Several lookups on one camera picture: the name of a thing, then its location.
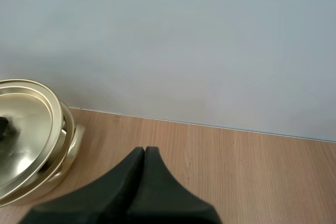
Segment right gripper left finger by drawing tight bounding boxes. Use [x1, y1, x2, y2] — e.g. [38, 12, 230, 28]
[23, 147, 145, 224]

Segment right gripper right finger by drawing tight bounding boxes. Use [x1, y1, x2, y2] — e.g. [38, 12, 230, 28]
[125, 146, 222, 224]

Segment gold lid with black knob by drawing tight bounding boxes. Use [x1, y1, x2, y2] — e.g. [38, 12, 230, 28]
[0, 79, 65, 200]

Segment gold pot with two handles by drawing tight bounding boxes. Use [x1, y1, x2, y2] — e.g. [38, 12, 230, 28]
[0, 99, 86, 207]

